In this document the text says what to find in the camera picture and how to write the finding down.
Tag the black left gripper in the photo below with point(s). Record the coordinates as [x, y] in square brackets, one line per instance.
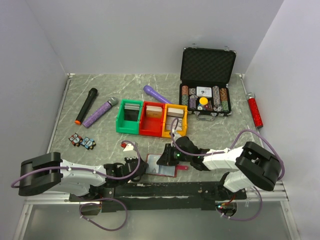
[128, 159]

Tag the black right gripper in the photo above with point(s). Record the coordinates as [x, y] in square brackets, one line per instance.
[165, 159]

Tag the red leather card holder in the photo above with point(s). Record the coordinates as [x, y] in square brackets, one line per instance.
[161, 170]

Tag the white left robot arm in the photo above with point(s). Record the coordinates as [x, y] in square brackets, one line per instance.
[49, 172]

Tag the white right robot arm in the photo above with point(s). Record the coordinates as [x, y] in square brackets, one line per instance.
[246, 166]

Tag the red plastic card bin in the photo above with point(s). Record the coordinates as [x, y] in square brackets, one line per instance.
[152, 119]

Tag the blue owl card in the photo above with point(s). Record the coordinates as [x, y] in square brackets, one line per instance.
[88, 143]

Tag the yellow plastic card bin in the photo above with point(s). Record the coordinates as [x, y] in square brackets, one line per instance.
[172, 111]

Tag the green plastic card bin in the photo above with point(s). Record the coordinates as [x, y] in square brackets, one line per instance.
[129, 115]

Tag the red owl card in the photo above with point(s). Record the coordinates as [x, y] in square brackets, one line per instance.
[75, 140]

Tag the white playing card deck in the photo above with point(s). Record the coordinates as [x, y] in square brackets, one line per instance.
[202, 91]

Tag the purple glitter toy microphone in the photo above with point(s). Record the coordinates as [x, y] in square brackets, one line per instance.
[112, 101]

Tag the yellow poker dealer chip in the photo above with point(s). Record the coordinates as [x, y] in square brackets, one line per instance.
[203, 101]

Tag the purple plastic toy microphone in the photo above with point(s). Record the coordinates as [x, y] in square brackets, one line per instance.
[153, 93]

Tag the black toy microphone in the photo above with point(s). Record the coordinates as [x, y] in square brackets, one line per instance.
[92, 95]

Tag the black poker chip case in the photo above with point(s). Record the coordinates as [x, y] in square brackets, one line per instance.
[205, 67]

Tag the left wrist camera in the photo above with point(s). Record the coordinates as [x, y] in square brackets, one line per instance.
[128, 147]

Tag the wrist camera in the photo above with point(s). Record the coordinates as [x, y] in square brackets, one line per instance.
[128, 147]
[174, 134]

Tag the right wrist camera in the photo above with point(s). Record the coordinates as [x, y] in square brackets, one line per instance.
[174, 134]

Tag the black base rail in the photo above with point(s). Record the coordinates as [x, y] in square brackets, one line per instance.
[166, 195]

